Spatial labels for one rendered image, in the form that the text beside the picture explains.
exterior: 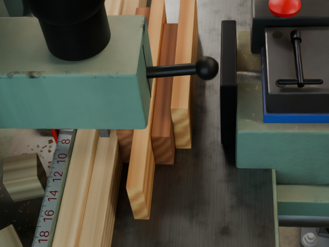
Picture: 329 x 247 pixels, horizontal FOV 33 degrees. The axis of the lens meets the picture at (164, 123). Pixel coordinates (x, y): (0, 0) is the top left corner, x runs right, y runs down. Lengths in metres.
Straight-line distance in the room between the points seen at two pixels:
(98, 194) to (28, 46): 0.15
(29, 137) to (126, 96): 0.34
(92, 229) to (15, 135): 0.30
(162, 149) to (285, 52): 0.15
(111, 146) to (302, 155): 0.18
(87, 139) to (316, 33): 0.24
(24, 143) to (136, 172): 0.28
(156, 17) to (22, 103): 0.23
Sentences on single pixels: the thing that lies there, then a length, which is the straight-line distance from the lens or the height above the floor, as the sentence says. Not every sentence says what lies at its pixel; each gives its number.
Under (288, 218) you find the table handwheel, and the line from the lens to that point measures 0.64.
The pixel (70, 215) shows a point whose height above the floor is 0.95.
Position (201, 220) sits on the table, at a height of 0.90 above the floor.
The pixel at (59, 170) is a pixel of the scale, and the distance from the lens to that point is 0.52.
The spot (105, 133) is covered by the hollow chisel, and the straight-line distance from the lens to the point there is 0.54.
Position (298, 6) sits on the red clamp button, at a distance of 0.55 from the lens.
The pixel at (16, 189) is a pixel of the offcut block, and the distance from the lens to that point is 0.69.
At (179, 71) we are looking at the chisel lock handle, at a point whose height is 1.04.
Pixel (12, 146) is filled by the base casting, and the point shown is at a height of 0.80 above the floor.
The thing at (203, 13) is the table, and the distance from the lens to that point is 0.73.
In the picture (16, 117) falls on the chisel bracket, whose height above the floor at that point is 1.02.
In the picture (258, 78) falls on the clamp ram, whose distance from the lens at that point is 0.56.
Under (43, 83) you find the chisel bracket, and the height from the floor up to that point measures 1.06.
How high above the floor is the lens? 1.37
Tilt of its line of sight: 51 degrees down
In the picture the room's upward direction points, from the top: 8 degrees counter-clockwise
